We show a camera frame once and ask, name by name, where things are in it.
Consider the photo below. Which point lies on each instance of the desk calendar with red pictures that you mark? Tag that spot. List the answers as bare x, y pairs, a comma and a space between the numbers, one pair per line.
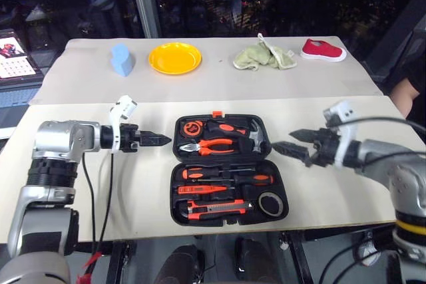
15, 61

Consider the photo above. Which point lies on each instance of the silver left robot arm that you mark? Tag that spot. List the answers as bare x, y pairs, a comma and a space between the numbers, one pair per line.
56, 141

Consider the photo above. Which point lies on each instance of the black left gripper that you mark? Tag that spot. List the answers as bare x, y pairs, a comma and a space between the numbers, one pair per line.
128, 137

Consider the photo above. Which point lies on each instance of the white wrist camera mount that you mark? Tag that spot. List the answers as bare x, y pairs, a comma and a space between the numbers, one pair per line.
342, 111
124, 106

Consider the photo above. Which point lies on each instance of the red shoe with white sole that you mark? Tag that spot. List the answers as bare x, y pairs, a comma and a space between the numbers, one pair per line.
321, 50

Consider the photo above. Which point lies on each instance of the black plastic tool case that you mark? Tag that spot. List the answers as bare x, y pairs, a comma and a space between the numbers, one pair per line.
229, 164

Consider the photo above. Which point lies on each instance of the black electrical tape roll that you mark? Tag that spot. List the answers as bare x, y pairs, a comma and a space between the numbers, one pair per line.
261, 204

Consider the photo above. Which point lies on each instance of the grey keyboard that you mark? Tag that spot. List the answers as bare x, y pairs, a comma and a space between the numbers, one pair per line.
16, 97

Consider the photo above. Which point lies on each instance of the orange black tape measure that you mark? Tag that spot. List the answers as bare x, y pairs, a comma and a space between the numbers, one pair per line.
192, 128

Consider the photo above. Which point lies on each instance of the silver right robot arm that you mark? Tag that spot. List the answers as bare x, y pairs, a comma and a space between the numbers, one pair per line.
399, 171

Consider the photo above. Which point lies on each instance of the dark rounded shape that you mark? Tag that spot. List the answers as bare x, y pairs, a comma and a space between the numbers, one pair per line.
179, 264
254, 260

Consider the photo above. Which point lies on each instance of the orange voltage tester pen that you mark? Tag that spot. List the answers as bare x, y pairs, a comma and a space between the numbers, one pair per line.
199, 189

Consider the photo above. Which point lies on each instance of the black table frame leg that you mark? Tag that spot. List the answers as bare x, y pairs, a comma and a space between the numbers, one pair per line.
301, 264
116, 264

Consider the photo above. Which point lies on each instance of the green crumpled cloth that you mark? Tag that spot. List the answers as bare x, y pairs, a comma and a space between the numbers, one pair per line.
254, 58

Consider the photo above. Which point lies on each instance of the yellow plastic plate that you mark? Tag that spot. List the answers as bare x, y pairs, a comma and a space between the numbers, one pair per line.
175, 58

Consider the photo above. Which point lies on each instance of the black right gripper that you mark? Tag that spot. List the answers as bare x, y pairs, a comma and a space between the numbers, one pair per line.
324, 151

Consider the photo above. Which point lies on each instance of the orange black utility knife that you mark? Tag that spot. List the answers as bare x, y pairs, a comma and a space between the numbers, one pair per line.
216, 209

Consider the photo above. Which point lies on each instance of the long orange black screwdriver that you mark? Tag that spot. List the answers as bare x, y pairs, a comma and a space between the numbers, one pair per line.
259, 179

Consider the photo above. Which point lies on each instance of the blue foam block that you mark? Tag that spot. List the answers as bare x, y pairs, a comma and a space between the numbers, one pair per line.
122, 61

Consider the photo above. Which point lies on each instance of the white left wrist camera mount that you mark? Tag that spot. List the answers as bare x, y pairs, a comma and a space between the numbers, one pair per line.
124, 106

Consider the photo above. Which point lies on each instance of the person's bare forearm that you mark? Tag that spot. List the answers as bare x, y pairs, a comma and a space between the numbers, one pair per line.
402, 97

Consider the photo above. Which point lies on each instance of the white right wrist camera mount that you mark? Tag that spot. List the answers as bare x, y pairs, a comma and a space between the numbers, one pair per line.
342, 111

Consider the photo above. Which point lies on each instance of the short orange black screwdriver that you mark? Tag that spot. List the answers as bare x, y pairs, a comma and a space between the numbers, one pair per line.
193, 173

